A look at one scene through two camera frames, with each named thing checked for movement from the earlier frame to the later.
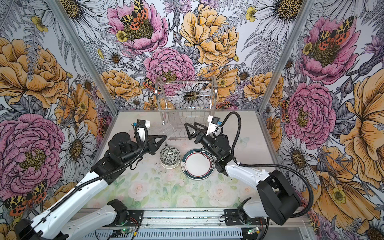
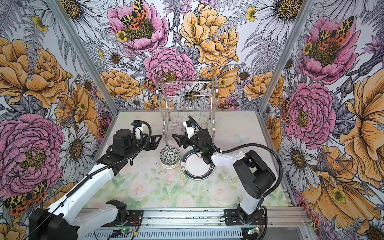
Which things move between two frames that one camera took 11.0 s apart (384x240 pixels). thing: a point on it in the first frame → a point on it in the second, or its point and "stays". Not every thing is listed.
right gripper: (200, 135) → (184, 138)
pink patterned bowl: (170, 155) stays
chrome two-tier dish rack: (179, 102) stays
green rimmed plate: (198, 164) stays
